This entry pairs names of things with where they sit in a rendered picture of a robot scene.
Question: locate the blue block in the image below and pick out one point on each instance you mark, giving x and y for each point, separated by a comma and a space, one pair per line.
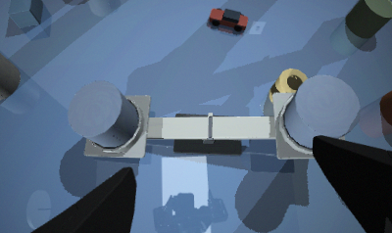
26, 12

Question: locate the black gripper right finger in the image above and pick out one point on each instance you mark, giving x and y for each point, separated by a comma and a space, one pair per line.
362, 177

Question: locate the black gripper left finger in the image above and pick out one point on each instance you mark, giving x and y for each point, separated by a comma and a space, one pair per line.
109, 208

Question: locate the grey cylinder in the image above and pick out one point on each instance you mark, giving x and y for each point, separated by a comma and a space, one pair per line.
10, 78

